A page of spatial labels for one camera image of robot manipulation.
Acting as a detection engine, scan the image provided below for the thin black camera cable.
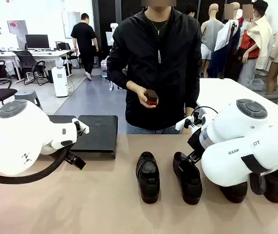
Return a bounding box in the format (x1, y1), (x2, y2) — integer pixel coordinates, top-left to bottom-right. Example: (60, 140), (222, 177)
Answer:
(191, 106), (219, 120)

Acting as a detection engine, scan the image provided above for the grey notice board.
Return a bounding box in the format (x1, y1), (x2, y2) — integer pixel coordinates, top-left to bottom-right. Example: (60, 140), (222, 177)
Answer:
(6, 19), (29, 48)

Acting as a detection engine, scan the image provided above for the white folding table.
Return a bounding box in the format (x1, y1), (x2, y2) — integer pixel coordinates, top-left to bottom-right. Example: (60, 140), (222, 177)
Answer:
(196, 78), (278, 127)

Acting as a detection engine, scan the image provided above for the mannequin in cream jacket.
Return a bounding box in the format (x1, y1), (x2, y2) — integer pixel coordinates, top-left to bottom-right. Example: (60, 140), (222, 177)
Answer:
(247, 0), (273, 71)

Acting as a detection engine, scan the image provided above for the black velcro strap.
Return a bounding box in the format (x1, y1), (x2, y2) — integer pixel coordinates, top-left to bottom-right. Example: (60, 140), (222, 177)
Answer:
(241, 153), (276, 175)

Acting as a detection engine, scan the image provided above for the long white office desk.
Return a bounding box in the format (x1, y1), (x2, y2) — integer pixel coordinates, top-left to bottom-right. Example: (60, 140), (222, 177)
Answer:
(0, 48), (75, 81)

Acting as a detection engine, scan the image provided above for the person's left forearm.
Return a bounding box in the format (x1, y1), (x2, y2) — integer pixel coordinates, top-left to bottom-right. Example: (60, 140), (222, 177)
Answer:
(184, 70), (201, 110)

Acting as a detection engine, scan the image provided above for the white desk partition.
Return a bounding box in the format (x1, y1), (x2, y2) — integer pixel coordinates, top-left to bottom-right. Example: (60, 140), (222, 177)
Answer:
(0, 33), (18, 51)

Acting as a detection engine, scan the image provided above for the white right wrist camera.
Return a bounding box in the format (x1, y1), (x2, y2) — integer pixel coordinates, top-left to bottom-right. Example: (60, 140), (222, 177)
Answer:
(175, 116), (196, 131)

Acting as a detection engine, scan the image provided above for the black leather shoe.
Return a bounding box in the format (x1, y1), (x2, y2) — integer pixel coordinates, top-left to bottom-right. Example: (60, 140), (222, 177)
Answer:
(262, 170), (278, 204)
(172, 151), (203, 205)
(135, 151), (161, 204)
(219, 181), (248, 204)

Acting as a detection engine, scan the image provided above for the grey plastic crate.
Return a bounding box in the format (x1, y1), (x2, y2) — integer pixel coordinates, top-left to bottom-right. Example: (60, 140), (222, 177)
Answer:
(250, 78), (266, 92)

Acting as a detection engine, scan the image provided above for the silver cross necklace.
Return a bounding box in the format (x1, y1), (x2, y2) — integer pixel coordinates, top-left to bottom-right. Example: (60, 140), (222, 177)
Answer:
(150, 19), (170, 37)

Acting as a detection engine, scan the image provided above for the white air purifier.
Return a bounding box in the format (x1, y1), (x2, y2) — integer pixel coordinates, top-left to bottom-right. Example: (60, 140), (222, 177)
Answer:
(51, 66), (69, 98)

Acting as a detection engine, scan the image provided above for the mannequin in grey tank top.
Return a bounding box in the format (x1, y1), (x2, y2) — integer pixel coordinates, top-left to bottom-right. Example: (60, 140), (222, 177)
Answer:
(200, 2), (225, 78)

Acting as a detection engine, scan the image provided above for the black computer monitor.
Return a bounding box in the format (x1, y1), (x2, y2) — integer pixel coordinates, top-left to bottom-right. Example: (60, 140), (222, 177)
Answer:
(25, 34), (50, 51)

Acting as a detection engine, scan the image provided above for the brown red shoe brush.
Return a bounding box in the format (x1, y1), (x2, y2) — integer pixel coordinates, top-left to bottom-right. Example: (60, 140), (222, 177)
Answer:
(142, 89), (159, 108)

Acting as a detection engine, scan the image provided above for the framed wall panel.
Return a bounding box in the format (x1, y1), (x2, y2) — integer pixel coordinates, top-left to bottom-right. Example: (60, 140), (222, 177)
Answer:
(61, 11), (81, 39)

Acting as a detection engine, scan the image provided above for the man in black clothes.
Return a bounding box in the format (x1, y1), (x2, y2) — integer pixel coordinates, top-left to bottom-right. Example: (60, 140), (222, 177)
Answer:
(70, 13), (99, 81)

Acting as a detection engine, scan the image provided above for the black corrugated cable hose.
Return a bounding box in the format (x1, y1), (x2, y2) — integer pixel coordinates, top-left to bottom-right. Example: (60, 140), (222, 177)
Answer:
(0, 147), (69, 185)

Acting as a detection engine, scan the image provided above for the person's right hand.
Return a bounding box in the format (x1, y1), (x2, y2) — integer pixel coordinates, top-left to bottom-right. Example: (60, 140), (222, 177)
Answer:
(126, 80), (149, 103)

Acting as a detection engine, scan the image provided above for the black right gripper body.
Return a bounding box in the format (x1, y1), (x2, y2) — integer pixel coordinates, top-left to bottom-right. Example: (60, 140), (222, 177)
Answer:
(187, 128), (204, 156)

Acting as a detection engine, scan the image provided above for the person in black jacket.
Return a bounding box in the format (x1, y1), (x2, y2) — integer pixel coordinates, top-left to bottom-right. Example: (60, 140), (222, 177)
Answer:
(106, 0), (203, 135)

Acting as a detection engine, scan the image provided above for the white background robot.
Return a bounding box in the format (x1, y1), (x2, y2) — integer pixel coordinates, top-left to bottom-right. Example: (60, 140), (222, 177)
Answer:
(106, 22), (120, 47)

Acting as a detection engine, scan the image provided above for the person's right forearm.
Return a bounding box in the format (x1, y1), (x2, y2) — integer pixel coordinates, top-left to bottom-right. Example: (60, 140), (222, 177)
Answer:
(106, 63), (132, 91)

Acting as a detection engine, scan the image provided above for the mannequin with white navy jacket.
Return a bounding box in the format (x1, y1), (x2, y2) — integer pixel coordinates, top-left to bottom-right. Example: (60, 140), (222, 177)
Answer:
(206, 2), (242, 80)

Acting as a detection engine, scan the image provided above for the mannequin in red top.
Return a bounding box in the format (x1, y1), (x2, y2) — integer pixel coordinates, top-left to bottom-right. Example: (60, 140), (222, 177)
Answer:
(236, 9), (261, 88)

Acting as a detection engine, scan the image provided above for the white computer case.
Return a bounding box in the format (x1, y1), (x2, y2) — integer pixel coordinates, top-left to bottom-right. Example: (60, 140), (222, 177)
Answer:
(100, 60), (109, 78)

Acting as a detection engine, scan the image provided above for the black metal shoe stand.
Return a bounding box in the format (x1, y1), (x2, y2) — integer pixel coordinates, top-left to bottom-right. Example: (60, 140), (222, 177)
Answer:
(70, 115), (119, 159)
(46, 115), (78, 125)

